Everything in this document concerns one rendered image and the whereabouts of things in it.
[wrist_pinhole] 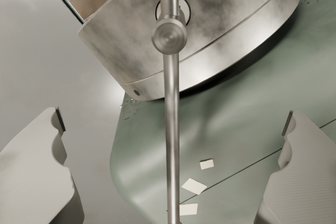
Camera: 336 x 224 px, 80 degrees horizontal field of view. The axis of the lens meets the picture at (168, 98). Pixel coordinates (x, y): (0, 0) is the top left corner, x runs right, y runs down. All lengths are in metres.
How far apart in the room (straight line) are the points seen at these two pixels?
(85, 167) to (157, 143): 1.80
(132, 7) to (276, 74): 0.18
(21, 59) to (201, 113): 1.55
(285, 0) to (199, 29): 0.11
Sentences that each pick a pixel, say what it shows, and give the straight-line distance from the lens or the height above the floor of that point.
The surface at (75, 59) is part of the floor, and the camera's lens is 1.57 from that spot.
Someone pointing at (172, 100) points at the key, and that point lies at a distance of 0.16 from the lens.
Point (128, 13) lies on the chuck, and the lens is 0.22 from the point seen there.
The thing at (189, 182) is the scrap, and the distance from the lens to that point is 0.29.
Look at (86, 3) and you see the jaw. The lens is 0.34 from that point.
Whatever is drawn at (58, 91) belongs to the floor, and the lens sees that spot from 1.69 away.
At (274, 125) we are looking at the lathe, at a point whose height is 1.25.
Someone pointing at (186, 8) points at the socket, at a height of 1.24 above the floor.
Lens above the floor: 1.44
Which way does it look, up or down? 64 degrees down
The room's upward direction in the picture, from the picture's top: 166 degrees clockwise
